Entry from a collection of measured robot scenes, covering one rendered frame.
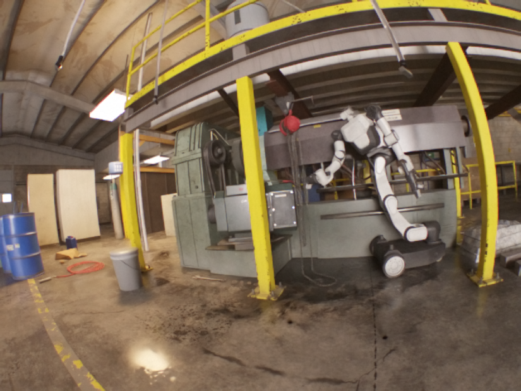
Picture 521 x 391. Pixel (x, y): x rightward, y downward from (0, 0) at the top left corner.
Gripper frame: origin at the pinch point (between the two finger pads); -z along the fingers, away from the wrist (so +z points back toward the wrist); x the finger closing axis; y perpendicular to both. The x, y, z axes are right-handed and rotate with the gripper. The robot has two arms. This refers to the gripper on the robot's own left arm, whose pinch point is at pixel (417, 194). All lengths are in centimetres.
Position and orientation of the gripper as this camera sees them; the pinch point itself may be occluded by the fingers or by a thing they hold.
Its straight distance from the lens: 186.0
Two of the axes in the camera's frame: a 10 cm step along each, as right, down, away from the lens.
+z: -3.2, -9.2, 2.4
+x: -7.9, 1.2, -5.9
